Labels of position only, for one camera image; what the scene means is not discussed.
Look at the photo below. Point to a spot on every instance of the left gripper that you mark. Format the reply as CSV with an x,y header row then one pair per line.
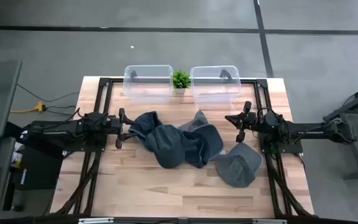
x,y
112,126

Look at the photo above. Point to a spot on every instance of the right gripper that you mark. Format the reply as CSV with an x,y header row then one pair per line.
x,y
251,119

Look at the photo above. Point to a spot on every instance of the dark blue denim cap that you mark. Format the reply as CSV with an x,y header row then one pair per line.
x,y
166,146

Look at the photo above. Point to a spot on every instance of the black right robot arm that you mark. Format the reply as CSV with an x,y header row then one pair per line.
x,y
309,133

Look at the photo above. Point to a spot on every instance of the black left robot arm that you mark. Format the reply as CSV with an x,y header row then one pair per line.
x,y
54,133

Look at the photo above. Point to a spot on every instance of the clear plastic storage bin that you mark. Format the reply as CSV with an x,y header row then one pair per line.
x,y
148,93
216,96

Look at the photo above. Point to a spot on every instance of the small green potted plant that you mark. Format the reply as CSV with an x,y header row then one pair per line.
x,y
181,79

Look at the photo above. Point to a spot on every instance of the yellow power plug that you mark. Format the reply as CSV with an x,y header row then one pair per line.
x,y
39,107

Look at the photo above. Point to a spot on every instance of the black box white logo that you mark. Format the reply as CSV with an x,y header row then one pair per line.
x,y
39,174

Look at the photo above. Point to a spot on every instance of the white yellow package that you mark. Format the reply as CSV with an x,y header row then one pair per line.
x,y
16,157

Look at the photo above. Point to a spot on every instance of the black metal stand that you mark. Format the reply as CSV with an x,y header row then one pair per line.
x,y
357,161

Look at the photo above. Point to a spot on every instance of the black metal table frame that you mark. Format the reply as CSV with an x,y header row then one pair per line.
x,y
104,82

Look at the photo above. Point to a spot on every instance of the silver metal bracket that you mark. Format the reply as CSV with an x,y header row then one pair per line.
x,y
95,220
269,221

